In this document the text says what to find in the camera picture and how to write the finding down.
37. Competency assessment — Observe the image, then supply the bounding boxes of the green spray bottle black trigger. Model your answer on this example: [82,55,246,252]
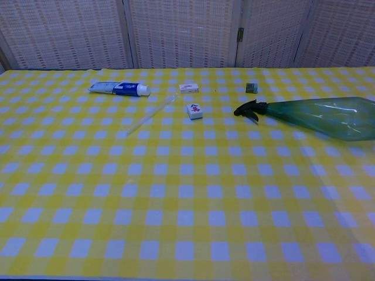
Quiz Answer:
[233,96,375,143]

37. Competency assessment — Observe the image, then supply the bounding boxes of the white mahjong tile red print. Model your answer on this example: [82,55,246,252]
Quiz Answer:
[186,104,203,121]

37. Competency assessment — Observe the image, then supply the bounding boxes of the clear plastic straw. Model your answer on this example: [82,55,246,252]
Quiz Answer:
[126,94,180,135]

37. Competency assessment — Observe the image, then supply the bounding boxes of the yellow white checkered tablecloth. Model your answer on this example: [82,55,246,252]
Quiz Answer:
[0,67,375,281]

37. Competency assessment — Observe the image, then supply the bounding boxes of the small white red box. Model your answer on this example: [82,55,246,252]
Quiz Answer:
[179,83,200,94]

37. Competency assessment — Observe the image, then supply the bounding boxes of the white blue toothpaste tube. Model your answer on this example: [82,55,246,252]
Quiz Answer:
[88,81,151,97]

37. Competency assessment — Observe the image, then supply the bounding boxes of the woven folding screen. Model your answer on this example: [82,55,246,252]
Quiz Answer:
[0,0,375,71]

